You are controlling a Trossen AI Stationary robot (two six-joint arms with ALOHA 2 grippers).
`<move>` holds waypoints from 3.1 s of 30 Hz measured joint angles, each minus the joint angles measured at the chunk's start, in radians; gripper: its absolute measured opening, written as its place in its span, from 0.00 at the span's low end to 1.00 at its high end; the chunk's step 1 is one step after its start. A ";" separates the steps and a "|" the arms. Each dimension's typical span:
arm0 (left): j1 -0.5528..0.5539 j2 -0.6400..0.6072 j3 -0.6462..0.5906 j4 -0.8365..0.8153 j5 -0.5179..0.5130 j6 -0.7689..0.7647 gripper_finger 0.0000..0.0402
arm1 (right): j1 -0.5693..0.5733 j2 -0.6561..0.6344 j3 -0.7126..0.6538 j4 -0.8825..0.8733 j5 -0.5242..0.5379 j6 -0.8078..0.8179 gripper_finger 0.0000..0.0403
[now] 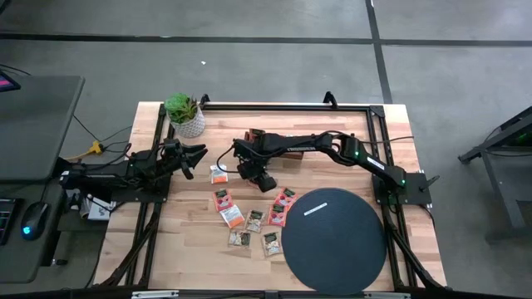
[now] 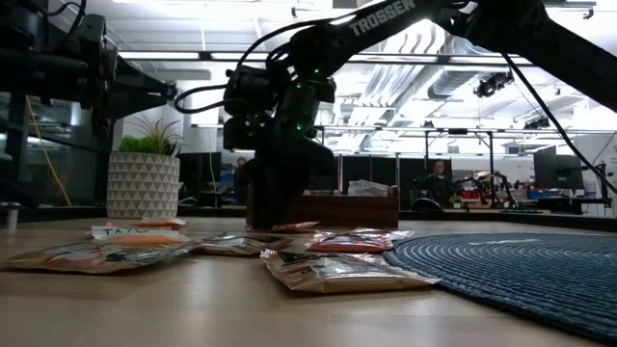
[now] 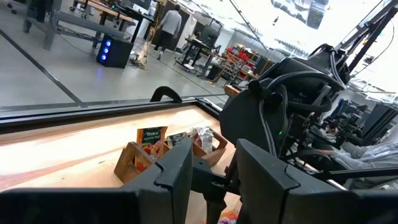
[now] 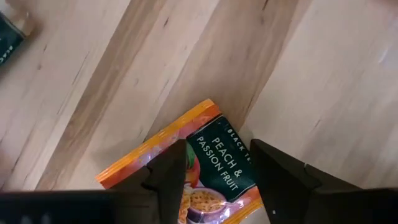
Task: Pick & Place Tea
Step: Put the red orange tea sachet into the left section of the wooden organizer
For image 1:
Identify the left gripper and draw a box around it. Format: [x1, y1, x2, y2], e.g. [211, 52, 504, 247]
[159, 144, 209, 181]

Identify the white and orange tea packet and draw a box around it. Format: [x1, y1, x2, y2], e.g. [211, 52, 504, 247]
[209, 164, 229, 185]
[219, 203, 246, 229]

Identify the red tea packet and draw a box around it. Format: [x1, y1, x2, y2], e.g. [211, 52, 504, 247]
[212, 189, 234, 213]
[244, 128, 267, 145]
[267, 202, 288, 228]
[273, 187, 299, 208]

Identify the clear tea packet dark label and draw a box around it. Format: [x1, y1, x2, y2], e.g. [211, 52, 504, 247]
[261, 231, 283, 257]
[244, 208, 266, 233]

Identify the brown packet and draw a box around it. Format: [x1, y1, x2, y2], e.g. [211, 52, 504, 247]
[226, 229, 252, 250]

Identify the succulent in white patterned pot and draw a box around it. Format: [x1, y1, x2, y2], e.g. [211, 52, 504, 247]
[164, 92, 207, 140]

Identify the wooden three-compartment tray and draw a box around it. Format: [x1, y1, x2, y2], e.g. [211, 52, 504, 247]
[242, 130, 304, 161]

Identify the white label strip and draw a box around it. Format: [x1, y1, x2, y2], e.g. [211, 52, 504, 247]
[303, 202, 328, 217]

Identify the yellow power plug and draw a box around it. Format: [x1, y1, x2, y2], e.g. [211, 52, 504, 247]
[76, 140, 106, 161]

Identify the white labelled box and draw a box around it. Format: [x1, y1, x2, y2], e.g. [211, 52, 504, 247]
[78, 191, 118, 222]

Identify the round dark blue placemat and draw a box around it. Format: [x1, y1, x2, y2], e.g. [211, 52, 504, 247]
[280, 187, 388, 296]

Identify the grey desk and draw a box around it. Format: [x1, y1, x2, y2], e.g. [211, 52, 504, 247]
[0, 75, 86, 284]

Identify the black computer mouse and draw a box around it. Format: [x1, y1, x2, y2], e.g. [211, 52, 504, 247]
[20, 202, 50, 242]

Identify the black clamp lever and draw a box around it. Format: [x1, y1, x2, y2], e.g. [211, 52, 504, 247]
[418, 174, 441, 193]

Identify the backlit keyboard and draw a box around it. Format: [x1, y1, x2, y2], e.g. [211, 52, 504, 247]
[0, 198, 18, 246]

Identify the small display screen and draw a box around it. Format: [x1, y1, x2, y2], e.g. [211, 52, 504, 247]
[0, 71, 21, 94]

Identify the grey metal workbench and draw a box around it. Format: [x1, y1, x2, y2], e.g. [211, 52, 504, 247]
[457, 105, 532, 230]

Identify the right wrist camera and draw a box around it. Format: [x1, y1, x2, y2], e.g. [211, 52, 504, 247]
[255, 172, 278, 194]

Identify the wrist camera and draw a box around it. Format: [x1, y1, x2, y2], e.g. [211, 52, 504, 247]
[163, 137, 183, 153]
[255, 172, 278, 194]

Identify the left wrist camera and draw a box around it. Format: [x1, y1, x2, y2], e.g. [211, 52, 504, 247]
[163, 137, 183, 153]

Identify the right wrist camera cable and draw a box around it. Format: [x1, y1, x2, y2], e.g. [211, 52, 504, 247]
[215, 144, 243, 174]

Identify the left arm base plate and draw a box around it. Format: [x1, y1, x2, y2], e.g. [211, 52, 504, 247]
[111, 174, 171, 204]

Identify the black aluminium table frame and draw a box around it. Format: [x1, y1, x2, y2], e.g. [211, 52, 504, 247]
[94, 102, 449, 292]

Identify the thin black power cable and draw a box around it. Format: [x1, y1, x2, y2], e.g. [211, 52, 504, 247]
[71, 112, 134, 145]

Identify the silver metal bracket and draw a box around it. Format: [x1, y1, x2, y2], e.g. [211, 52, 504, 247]
[363, 292, 412, 299]
[131, 290, 180, 299]

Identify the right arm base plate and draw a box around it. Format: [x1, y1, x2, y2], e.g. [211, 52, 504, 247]
[372, 172, 433, 205]

